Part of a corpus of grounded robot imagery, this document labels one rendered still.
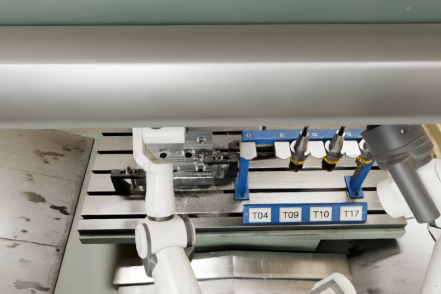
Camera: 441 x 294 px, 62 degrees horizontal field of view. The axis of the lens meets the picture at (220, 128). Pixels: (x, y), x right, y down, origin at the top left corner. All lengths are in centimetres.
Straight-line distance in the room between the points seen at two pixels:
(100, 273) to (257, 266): 64
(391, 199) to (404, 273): 95
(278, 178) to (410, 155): 92
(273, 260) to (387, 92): 134
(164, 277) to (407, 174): 53
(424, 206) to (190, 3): 51
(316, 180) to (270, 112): 136
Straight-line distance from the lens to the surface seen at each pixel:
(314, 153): 118
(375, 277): 159
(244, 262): 145
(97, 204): 148
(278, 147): 117
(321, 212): 139
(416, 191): 61
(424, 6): 18
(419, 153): 62
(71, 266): 171
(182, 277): 85
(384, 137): 62
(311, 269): 152
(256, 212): 135
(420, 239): 163
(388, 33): 17
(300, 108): 16
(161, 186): 88
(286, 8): 16
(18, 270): 171
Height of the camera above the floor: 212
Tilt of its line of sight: 49 degrees down
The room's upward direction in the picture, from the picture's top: 1 degrees clockwise
